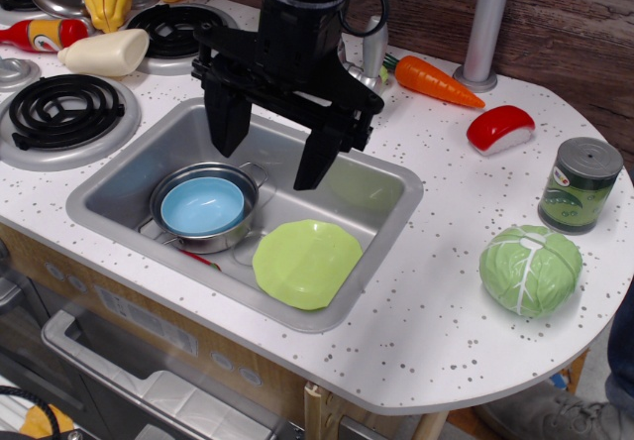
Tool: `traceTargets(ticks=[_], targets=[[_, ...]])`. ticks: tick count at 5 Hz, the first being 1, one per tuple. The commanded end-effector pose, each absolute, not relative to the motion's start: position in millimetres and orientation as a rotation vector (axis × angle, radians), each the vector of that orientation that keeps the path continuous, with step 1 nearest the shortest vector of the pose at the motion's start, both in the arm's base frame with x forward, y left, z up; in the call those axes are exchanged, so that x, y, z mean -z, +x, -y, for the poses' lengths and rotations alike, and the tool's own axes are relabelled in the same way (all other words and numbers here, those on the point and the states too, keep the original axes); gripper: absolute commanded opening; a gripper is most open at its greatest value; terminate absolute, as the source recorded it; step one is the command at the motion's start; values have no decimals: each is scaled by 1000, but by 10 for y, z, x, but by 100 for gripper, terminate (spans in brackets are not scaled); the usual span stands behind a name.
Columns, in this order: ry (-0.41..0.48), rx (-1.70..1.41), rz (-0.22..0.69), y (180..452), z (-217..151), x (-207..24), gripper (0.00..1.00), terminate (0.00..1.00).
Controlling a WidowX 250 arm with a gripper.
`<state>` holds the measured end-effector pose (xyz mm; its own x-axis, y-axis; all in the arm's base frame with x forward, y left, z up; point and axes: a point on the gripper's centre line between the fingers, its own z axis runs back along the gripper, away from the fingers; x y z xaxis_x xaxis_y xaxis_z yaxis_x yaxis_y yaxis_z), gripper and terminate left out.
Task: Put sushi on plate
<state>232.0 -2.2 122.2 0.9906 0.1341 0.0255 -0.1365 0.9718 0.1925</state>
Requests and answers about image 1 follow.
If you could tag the red toy ketchup bottle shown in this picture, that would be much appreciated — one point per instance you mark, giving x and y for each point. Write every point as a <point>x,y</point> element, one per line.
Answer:
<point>44,36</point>

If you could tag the grey shoe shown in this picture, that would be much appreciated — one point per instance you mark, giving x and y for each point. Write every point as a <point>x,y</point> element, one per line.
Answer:
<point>546,412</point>

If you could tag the cream toy mayonnaise bottle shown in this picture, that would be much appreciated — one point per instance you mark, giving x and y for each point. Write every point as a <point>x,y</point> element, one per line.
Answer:
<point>111,55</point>

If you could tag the grey metal sink basin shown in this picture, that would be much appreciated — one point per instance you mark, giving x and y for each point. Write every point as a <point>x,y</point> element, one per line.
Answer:
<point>369,198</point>

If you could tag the silver vertical pole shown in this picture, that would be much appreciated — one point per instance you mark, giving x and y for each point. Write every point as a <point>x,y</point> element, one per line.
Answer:
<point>476,73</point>

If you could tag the green toy pea can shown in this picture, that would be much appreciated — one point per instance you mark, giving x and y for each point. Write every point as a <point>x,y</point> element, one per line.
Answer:
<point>579,183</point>

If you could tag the orange toy carrot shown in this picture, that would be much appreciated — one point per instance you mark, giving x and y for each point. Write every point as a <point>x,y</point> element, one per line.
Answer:
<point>422,77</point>

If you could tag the silver oven door handle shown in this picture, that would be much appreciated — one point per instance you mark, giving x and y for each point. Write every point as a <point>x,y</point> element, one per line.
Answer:
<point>142,392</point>

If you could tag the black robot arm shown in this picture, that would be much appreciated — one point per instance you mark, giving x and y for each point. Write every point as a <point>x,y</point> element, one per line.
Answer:
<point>290,66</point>

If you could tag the light blue plastic bowl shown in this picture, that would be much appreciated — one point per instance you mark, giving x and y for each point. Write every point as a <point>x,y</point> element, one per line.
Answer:
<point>202,206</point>

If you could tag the small steel pot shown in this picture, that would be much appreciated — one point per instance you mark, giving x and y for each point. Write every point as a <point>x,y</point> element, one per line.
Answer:
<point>249,177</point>

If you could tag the light green plastic plate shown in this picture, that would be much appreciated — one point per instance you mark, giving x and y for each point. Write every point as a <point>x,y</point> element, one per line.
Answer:
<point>303,264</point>

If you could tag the silver toy faucet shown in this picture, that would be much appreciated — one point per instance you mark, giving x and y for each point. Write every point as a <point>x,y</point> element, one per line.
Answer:
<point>371,72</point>

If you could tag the red white toy sushi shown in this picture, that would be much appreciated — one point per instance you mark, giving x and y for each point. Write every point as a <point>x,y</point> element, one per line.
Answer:
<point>499,129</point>

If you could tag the yellow toy bell pepper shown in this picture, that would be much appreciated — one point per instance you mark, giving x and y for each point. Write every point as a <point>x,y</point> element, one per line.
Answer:
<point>108,16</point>

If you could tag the green toy cabbage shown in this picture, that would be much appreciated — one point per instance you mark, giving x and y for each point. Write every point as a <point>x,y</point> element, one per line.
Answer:
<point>530,270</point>

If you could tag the black front stove burner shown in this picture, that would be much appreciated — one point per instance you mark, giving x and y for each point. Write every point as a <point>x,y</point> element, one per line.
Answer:
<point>67,121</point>

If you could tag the black middle stove burner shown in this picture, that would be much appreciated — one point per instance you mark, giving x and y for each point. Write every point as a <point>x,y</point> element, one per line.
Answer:
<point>170,28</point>

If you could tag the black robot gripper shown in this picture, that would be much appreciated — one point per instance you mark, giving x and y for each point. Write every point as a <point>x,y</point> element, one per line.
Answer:
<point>289,66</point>

